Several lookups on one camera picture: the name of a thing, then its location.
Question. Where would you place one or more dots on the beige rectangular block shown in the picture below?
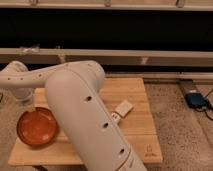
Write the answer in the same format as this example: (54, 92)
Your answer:
(121, 110)

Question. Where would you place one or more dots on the blue device on floor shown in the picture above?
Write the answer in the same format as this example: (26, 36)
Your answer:
(195, 100)

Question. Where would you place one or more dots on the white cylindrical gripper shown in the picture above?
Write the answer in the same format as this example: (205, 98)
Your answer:
(23, 95)

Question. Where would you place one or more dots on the orange ceramic bowl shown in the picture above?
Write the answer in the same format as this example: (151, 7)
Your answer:
(37, 127)

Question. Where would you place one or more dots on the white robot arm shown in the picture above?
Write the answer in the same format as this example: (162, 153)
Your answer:
(72, 93)

